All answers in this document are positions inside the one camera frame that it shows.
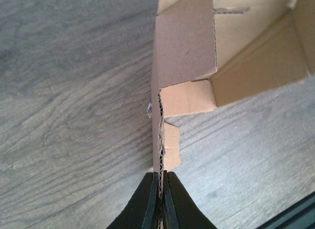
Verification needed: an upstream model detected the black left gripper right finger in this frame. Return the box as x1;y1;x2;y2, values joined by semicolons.
163;170;216;229

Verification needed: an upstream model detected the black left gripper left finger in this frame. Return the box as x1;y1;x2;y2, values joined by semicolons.
108;172;158;229

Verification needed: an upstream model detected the cardboard box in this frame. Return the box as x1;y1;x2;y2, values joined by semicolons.
151;0;315;229

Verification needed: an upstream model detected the black aluminium frame rail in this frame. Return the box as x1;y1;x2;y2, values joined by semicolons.
258;192;315;229

